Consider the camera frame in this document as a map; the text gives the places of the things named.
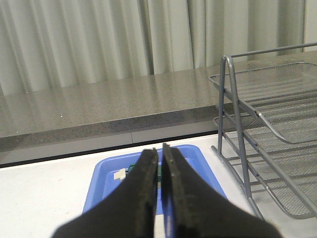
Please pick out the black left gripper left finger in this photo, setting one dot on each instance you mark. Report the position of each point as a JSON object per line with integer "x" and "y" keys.
{"x": 128, "y": 212}

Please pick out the grey stone counter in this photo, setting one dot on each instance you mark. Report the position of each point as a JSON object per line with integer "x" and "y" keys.
{"x": 170, "y": 104}

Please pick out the blue plastic tray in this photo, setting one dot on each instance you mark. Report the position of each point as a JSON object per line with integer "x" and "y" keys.
{"x": 102, "y": 183}

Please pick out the white circuit breaker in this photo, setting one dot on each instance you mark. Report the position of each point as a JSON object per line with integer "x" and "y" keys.
{"x": 159, "y": 227}

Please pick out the mesh tray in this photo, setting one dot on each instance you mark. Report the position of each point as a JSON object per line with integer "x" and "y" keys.
{"x": 282, "y": 98}
{"x": 277, "y": 149}
{"x": 284, "y": 193}

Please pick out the grey metal rack frame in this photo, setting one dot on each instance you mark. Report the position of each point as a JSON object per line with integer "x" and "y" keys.
{"x": 231, "y": 123}

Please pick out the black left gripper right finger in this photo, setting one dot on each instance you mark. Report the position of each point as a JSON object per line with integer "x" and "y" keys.
{"x": 192, "y": 209}

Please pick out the grey pleated curtain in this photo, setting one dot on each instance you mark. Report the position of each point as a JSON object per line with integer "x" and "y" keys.
{"x": 60, "y": 43}

